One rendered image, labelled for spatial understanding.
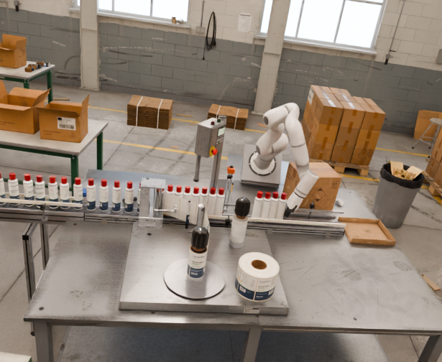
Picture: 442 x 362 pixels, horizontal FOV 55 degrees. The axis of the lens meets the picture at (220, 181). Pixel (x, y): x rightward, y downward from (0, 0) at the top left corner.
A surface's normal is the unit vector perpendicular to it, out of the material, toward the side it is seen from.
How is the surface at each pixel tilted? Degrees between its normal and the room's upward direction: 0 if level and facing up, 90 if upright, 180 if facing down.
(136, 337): 1
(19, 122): 90
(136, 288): 0
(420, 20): 90
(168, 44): 90
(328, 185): 90
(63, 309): 0
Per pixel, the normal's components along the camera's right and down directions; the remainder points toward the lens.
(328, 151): -0.01, 0.44
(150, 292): 0.13, -0.89
